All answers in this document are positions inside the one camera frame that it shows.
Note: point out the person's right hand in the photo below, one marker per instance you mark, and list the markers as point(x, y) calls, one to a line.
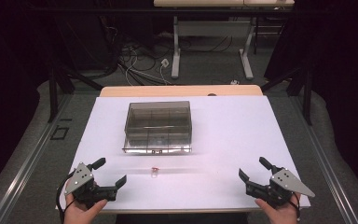
point(278, 214)

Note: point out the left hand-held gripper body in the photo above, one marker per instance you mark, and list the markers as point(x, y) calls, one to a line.
point(80, 179)

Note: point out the white power adapter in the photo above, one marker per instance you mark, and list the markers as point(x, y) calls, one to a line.
point(164, 62)

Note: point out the small red and clear piece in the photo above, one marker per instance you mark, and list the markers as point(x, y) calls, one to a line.
point(154, 169)

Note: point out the clear plastic compartment box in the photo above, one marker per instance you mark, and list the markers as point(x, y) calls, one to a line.
point(158, 127)

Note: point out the white table cover sheet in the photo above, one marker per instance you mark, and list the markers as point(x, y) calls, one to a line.
point(230, 140)

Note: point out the black metal stand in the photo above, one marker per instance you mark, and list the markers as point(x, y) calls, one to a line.
point(56, 90)
point(303, 90)

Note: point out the beige desk with white legs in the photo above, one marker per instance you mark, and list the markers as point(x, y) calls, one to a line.
point(211, 29)

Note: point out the person's left hand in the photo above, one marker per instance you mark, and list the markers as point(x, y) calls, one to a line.
point(80, 213)

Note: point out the aluminium floor rail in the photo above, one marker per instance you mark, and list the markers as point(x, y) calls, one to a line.
point(329, 168)
point(28, 161)

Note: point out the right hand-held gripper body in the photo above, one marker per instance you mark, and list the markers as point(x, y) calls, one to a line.
point(284, 183)

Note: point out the dark curtain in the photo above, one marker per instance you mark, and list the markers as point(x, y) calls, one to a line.
point(9, 77)
point(338, 77)

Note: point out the small white plug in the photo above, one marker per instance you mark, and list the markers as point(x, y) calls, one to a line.
point(234, 82)

